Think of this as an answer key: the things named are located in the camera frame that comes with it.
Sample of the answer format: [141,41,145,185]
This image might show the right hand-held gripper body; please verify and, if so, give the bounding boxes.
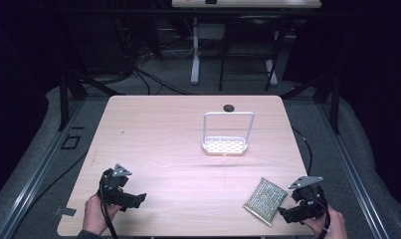
[288,175,330,221]

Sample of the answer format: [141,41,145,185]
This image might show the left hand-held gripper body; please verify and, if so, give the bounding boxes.
[97,163,140,209]

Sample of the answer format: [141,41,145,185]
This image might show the green glittery sponge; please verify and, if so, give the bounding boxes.
[243,176,289,227]

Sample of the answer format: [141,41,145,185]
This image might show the white sponge rack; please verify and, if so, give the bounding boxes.
[201,111,256,157]

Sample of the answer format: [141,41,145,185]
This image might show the person's left hand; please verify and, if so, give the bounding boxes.
[82,193,123,237]

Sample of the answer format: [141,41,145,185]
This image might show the person's right hand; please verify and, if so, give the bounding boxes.
[301,203,349,239]

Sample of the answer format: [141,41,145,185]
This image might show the grey tape strip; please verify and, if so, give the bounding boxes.
[53,206,78,218]

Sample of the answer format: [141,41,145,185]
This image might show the black metal stand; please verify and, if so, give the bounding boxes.
[57,71,126,131]
[280,71,341,135]

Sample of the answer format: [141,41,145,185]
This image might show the white desk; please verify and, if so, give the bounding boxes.
[171,0,322,86]

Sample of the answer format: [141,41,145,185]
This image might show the black chair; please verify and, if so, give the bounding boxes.
[218,14,288,93]

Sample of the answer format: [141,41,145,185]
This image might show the left hand-held gripper cable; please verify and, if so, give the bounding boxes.
[100,185,118,239]

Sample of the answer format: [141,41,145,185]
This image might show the hand-held gripper cable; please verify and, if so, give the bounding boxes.
[303,196,332,239]
[100,185,118,239]

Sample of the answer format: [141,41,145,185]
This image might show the right hand-held gripper cable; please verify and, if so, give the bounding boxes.
[303,196,332,239]

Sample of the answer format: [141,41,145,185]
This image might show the black cable beside table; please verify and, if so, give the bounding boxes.
[291,126,313,176]

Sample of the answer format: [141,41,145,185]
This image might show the aluminium rail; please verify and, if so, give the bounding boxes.
[0,99,87,239]
[316,99,391,239]

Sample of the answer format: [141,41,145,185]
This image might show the black floor cables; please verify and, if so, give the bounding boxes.
[98,39,202,98]

